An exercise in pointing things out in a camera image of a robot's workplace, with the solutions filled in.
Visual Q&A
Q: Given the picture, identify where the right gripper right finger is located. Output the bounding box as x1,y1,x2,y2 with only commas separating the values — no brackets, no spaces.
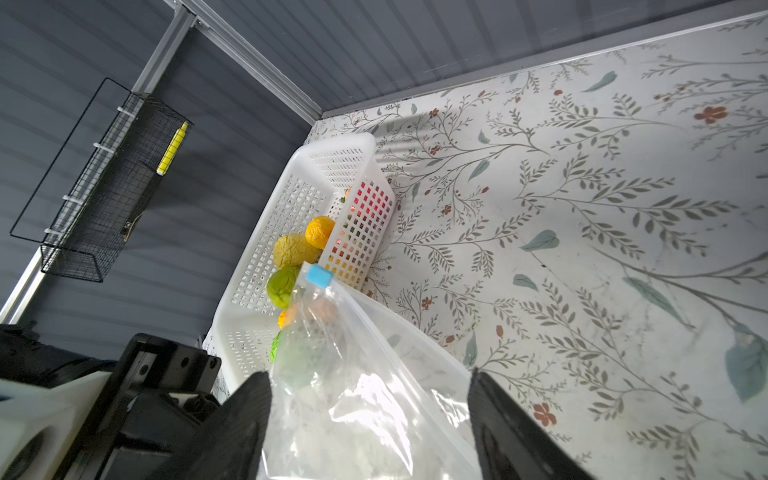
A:
468,369,591,480

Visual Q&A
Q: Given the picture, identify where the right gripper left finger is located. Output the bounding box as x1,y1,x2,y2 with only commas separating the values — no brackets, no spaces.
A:
148,371,272,479

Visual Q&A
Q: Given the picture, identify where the white plastic basket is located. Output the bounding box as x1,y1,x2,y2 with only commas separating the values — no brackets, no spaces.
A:
204,133,396,401

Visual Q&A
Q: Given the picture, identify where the yellow marker pen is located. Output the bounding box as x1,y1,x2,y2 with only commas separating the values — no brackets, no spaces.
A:
156,121,189,176

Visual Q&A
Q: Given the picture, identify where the green pear toy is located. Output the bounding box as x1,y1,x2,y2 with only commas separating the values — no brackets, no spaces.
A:
266,266,300,310

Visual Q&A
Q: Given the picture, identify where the yellow lemon toy small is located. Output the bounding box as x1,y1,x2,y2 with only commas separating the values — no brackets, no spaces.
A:
305,216,335,250

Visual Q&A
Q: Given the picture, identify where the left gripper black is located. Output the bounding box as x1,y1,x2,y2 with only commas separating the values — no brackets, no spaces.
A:
54,334,221,479

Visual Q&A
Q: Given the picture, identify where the yellow wrinkled fruit toy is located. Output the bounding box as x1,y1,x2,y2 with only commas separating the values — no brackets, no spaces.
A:
273,234,322,269

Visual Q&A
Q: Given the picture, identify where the clear zip top bag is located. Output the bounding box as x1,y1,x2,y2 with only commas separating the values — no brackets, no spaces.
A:
259,265,481,479

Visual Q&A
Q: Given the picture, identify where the orange carrot toy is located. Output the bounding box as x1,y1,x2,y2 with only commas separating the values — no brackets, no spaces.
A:
278,305,299,329

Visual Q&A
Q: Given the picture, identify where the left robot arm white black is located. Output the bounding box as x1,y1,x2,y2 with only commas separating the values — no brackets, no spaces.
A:
1,325,221,479

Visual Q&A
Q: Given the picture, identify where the black wire wall basket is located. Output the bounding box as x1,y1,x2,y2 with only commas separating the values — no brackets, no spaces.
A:
10,77,194,283

